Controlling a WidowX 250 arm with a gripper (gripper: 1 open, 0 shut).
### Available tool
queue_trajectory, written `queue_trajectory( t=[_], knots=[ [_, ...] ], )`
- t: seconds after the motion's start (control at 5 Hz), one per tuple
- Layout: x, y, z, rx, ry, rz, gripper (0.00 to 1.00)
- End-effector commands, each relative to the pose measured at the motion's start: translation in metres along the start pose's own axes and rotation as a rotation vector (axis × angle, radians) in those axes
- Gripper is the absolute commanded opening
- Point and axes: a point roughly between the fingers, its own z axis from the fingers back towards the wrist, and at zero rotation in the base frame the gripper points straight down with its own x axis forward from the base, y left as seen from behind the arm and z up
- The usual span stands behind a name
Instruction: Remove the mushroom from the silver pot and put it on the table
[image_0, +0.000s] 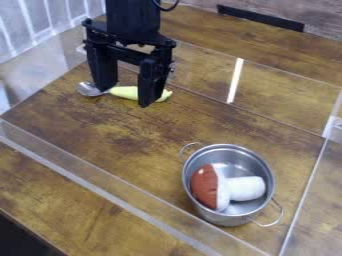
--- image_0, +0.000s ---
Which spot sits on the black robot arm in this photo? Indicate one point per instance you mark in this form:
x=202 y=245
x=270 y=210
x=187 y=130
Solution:
x=134 y=16

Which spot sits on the spoon with yellow handle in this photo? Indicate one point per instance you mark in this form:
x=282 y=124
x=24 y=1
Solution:
x=127 y=92

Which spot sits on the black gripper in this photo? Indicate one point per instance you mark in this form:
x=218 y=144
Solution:
x=103 y=43

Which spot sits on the black wall strip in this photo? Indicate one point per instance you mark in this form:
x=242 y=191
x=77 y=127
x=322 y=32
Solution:
x=261 y=18

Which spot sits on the silver pot with handles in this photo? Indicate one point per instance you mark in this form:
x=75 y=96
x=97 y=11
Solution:
x=237 y=162

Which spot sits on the red and white plush mushroom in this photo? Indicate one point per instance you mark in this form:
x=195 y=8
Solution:
x=215 y=190

